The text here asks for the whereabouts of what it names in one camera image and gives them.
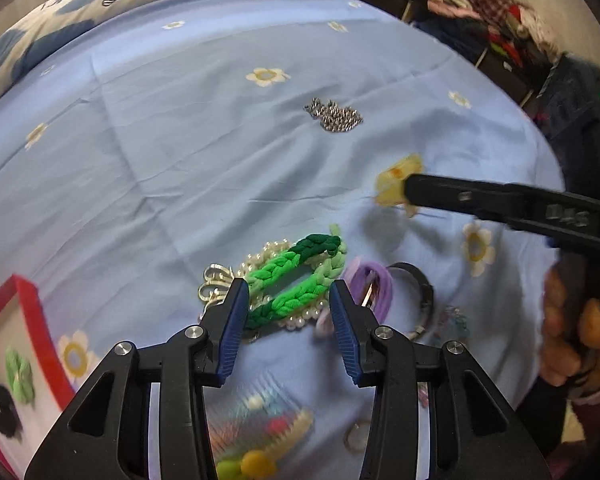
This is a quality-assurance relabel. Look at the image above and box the red jewelry tray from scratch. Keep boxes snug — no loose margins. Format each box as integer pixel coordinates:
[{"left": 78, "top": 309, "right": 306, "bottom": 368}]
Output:
[{"left": 0, "top": 275, "right": 91, "bottom": 479}]

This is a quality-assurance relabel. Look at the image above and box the person's right hand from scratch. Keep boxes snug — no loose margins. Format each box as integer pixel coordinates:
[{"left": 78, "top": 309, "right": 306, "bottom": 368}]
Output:
[{"left": 540, "top": 266, "right": 600, "bottom": 404}]

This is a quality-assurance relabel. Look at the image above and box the clear hair comb with beads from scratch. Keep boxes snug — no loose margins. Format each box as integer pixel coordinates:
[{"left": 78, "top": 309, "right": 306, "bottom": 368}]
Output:
[{"left": 207, "top": 375, "right": 314, "bottom": 479}]

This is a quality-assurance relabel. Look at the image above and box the light green hair tie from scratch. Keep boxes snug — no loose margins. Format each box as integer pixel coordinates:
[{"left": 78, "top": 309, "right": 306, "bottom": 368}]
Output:
[{"left": 4, "top": 346, "right": 38, "bottom": 406}]

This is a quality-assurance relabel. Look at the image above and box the mesh band wristwatch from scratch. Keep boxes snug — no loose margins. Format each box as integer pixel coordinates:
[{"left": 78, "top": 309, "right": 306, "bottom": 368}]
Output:
[{"left": 387, "top": 262, "right": 434, "bottom": 342}]

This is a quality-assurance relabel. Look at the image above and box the purple hair tie with bow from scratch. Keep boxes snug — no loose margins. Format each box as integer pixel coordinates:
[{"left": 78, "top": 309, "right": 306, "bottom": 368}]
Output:
[{"left": 314, "top": 256, "right": 396, "bottom": 337}]

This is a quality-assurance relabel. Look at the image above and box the gold ring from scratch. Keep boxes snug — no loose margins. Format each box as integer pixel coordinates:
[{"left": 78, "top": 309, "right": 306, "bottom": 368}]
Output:
[{"left": 342, "top": 418, "right": 374, "bottom": 455}]

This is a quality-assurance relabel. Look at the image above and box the pearl bracelet with silver charm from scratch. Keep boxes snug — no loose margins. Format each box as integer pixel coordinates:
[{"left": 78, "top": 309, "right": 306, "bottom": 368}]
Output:
[{"left": 197, "top": 237, "right": 332, "bottom": 334}]

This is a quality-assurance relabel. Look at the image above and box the blue floral bed sheet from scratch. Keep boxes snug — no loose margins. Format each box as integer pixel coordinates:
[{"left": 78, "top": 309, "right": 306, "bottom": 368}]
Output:
[{"left": 0, "top": 0, "right": 566, "bottom": 480}]

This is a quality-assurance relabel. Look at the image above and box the pile of clothes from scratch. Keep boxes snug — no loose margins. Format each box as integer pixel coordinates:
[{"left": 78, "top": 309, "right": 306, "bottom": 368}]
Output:
[{"left": 354, "top": 0, "right": 571, "bottom": 111}]

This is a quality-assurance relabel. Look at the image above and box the green braided bracelet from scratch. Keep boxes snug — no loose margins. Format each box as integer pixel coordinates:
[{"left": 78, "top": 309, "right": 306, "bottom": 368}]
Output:
[{"left": 243, "top": 232, "right": 349, "bottom": 332}]

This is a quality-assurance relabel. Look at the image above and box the yellow hair claw clip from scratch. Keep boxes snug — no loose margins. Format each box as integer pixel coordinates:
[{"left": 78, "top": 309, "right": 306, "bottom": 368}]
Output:
[{"left": 375, "top": 154, "right": 422, "bottom": 218}]

